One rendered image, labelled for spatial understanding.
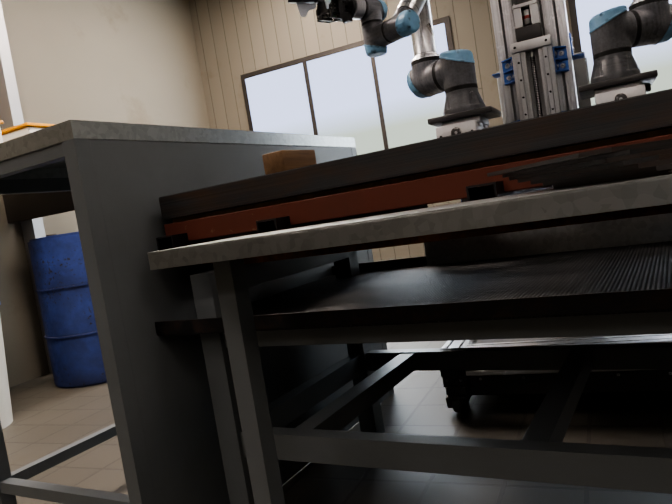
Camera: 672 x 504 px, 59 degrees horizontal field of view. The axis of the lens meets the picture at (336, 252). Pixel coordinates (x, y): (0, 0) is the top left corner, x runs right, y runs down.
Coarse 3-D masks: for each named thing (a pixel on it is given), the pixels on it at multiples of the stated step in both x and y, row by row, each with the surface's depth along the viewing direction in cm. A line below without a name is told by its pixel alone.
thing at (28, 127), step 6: (18, 126) 338; (24, 126) 336; (30, 126) 338; (36, 126) 341; (42, 126) 344; (48, 126) 347; (6, 132) 344; (12, 132) 342; (18, 132) 340; (24, 132) 338; (30, 132) 337; (6, 138) 344; (12, 138) 342
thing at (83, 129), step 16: (48, 128) 131; (64, 128) 128; (80, 128) 129; (96, 128) 132; (112, 128) 136; (128, 128) 140; (144, 128) 144; (160, 128) 149; (176, 128) 154; (192, 128) 159; (208, 128) 164; (0, 144) 140; (16, 144) 137; (32, 144) 134; (48, 144) 131; (256, 144) 211; (272, 144) 190; (288, 144) 197; (304, 144) 206; (320, 144) 215; (336, 144) 226; (352, 144) 237; (0, 160) 141; (64, 160) 178; (16, 176) 178; (32, 176) 183; (48, 176) 187; (64, 176) 192
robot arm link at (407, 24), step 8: (408, 0) 197; (416, 0) 197; (424, 0) 200; (400, 8) 196; (408, 8) 195; (416, 8) 197; (400, 16) 192; (408, 16) 191; (416, 16) 194; (384, 24) 198; (392, 24) 195; (400, 24) 192; (408, 24) 191; (416, 24) 193; (384, 32) 198; (392, 32) 196; (400, 32) 194; (408, 32) 193; (392, 40) 199
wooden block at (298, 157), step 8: (272, 152) 131; (280, 152) 129; (288, 152) 131; (296, 152) 133; (304, 152) 136; (312, 152) 138; (264, 160) 132; (272, 160) 131; (280, 160) 130; (288, 160) 131; (296, 160) 133; (304, 160) 135; (312, 160) 138; (264, 168) 133; (272, 168) 131; (280, 168) 130; (288, 168) 130
